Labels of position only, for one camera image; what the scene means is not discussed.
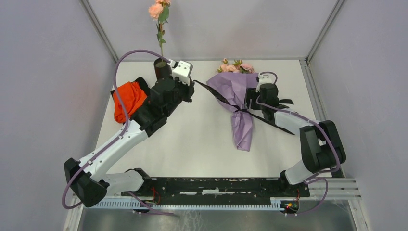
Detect purple paper flower bouquet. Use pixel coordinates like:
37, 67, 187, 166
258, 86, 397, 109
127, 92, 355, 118
206, 59, 258, 151

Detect black ribbon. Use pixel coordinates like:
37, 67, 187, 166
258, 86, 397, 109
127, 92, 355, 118
194, 80, 294, 135

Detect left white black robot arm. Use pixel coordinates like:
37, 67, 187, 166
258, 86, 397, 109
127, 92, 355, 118
64, 77, 194, 207

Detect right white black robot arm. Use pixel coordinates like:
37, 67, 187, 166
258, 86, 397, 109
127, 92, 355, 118
245, 83, 346, 196

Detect black cylindrical vase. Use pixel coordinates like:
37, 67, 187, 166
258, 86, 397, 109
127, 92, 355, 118
153, 58, 172, 80

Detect pink rose stem in vase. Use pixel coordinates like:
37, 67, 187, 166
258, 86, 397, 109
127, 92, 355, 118
148, 0, 171, 57

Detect black cloth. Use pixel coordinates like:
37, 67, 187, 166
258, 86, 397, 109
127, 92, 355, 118
118, 77, 151, 98

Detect orange cloth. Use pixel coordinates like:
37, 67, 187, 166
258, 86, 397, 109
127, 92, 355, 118
111, 90, 147, 124

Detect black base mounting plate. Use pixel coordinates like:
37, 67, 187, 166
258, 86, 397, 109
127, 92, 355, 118
133, 177, 310, 205

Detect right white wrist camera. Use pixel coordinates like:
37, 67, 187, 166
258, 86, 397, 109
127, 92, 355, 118
256, 71, 278, 92

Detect white slotted cable duct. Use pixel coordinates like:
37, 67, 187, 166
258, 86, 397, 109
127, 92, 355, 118
90, 198, 285, 212

